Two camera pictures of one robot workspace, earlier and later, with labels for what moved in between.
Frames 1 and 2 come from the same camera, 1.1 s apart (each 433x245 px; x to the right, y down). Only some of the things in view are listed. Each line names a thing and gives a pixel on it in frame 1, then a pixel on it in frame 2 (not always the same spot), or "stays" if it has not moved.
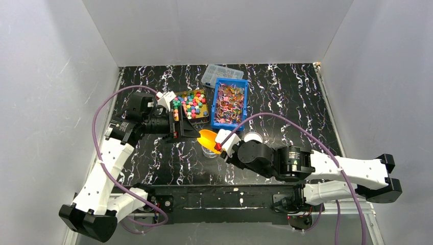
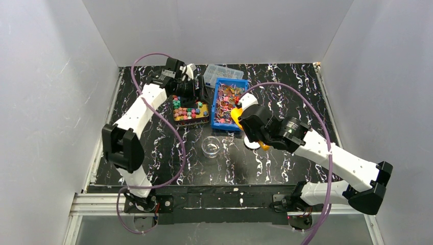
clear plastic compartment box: (214, 71) stays
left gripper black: (172, 123) -> (195, 90)
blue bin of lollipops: (229, 105) stays
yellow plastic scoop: (207, 139) -> (236, 113)
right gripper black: (226, 156) -> (248, 122)
